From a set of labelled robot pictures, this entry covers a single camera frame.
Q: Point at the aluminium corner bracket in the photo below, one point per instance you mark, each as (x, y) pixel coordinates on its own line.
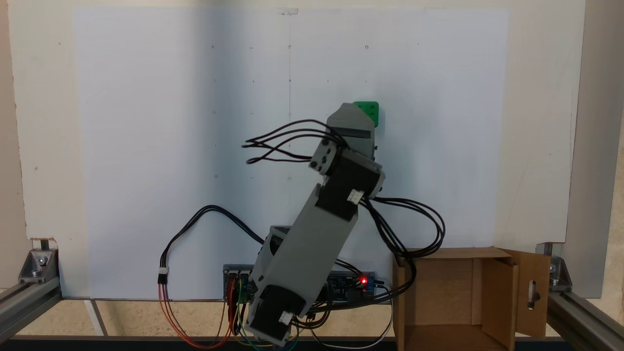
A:
(39, 265)
(560, 275)

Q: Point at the small motor controller board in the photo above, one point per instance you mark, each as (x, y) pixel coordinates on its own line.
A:
(237, 276)

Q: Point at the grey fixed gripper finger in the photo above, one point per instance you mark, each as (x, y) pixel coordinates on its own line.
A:
(348, 117)

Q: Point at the blue voltage converter board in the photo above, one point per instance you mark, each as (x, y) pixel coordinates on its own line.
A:
(351, 292)

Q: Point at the brown cardboard box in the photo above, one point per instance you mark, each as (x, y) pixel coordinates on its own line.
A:
(438, 292)

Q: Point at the aluminium frame post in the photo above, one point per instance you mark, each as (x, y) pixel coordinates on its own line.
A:
(585, 317)
(24, 309)

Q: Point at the clear tape strip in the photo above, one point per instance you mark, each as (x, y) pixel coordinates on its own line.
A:
(287, 10)

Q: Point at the green die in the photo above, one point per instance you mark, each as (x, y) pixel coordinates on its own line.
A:
(372, 110)

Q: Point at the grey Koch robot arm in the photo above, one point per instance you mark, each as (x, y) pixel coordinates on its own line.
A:
(312, 243)

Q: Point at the grey board mounting plate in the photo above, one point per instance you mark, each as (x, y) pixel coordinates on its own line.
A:
(234, 267)

